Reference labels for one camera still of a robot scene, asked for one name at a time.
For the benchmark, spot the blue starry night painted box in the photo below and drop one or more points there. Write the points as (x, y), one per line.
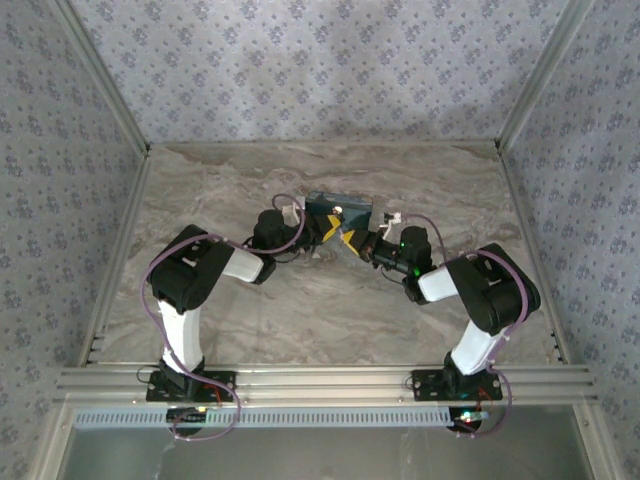
(357, 211)

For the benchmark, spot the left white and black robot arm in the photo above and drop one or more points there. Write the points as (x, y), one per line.
(185, 330)

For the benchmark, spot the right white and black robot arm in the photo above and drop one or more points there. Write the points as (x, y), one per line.
(475, 345)

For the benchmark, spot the small circuit board with LEDs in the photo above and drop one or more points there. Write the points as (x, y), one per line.
(470, 417)
(187, 415)

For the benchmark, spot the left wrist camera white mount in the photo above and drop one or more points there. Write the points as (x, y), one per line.
(289, 210)

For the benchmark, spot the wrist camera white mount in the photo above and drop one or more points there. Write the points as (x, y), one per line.
(289, 210)
(392, 218)

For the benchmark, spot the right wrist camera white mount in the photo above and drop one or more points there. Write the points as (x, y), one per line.
(392, 218)

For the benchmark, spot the aluminium table back rail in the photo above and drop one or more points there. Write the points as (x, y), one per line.
(250, 144)

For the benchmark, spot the aluminium table side rail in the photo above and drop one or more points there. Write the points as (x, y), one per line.
(116, 260)
(530, 235)

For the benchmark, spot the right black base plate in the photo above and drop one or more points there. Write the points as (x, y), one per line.
(430, 386)

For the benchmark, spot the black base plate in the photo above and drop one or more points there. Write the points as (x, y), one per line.
(430, 386)
(220, 386)

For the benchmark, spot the wide aluminium mounting rail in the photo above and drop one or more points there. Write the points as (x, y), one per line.
(320, 385)

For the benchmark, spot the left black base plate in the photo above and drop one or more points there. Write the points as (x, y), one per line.
(220, 386)

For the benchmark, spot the aluminium frame post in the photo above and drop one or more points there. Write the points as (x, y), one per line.
(104, 75)
(544, 75)

